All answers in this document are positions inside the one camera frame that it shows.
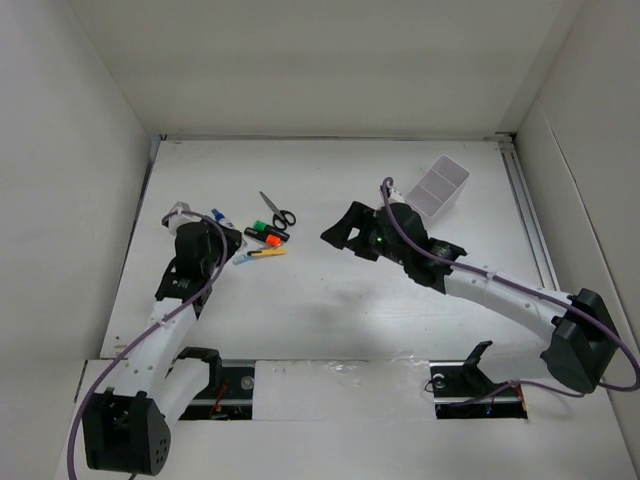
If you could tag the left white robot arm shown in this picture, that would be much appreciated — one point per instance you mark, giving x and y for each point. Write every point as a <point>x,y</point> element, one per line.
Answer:
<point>127,417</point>

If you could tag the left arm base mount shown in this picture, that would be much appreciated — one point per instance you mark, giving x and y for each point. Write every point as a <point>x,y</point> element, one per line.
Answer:
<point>229,394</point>

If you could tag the green cap black highlighter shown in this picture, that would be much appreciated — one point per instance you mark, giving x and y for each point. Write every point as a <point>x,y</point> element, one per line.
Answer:
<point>271,230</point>

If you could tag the black handled scissors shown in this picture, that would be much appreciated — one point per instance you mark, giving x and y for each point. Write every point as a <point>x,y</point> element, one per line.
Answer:
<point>281,219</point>

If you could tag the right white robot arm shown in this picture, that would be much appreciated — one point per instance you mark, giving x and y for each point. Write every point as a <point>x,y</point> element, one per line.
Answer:
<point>575,350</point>

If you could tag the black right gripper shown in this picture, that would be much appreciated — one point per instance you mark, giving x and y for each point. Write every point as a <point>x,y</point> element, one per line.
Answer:
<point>357,216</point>

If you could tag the orange cap black highlighter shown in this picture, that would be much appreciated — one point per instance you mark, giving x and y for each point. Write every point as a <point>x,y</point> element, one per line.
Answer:
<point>262,236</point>

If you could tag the yellow utility knife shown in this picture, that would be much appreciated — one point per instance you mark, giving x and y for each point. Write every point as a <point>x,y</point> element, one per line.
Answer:
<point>266,253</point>

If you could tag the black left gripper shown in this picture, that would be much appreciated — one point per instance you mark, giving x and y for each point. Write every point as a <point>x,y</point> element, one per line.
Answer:
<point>232,237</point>

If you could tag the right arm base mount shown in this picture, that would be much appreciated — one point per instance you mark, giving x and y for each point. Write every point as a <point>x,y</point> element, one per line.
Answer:
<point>462,391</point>

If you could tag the white divided container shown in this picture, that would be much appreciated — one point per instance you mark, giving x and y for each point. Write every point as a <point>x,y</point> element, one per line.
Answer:
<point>435,194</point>

